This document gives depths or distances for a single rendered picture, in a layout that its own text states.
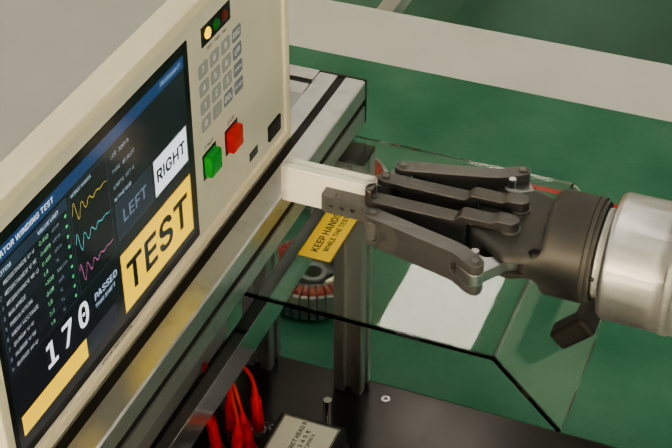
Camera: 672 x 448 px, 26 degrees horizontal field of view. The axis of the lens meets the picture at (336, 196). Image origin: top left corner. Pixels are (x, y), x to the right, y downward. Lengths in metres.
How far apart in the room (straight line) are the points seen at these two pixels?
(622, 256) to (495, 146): 0.93
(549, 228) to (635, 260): 0.06
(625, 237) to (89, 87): 0.36
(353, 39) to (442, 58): 0.14
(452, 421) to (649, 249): 0.54
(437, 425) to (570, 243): 0.52
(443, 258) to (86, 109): 0.26
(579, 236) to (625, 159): 0.91
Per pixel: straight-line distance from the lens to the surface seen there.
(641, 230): 0.97
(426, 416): 1.47
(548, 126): 1.93
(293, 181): 1.06
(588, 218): 0.98
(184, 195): 1.06
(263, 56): 1.15
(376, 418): 1.46
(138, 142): 0.97
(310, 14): 2.18
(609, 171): 1.86
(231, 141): 1.11
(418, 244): 0.99
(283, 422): 1.32
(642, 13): 3.81
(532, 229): 1.01
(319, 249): 1.19
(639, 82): 2.05
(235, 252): 1.11
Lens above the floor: 1.80
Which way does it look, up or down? 36 degrees down
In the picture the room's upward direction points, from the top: straight up
